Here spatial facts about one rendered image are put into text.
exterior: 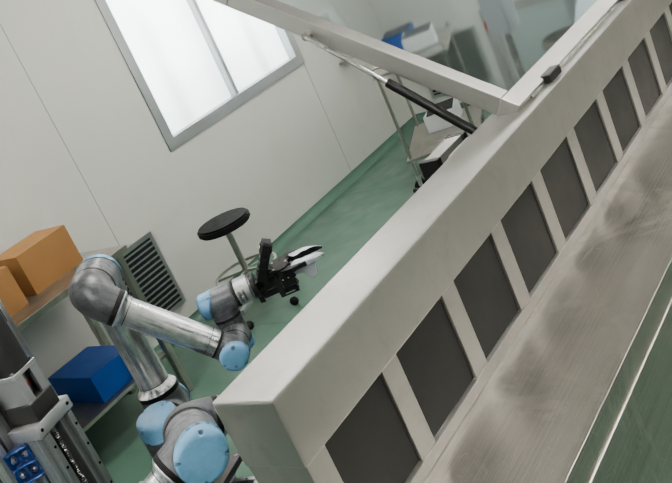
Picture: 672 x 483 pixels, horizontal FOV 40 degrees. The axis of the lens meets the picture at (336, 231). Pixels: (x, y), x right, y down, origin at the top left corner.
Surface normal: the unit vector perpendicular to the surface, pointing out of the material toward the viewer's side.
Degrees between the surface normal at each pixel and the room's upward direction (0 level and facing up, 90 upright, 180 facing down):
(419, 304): 90
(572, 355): 0
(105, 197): 90
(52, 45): 90
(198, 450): 87
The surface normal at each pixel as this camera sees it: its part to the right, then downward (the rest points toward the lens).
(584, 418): -0.40, -0.86
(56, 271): 0.78, -0.14
